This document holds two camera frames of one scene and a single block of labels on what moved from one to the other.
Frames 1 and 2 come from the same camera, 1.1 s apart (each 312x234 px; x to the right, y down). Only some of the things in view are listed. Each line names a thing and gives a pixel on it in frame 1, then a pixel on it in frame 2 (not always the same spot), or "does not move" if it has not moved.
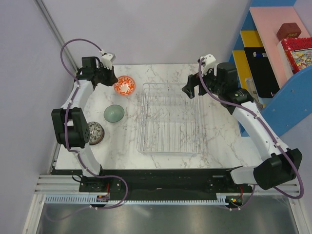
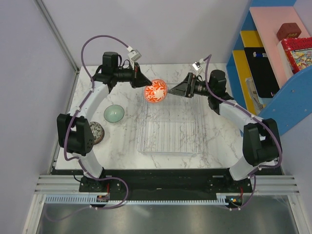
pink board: x=266 y=20 does not move
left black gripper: x=112 y=79 → x=138 y=79
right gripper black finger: x=192 y=81 → x=173 y=90
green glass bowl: x=113 y=113 does not move
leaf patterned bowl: x=97 y=133 does not move
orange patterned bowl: x=125 y=86 → x=157 y=92
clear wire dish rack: x=169 y=121 does not move
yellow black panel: x=252 y=62 does not move
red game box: x=298 y=52 does not move
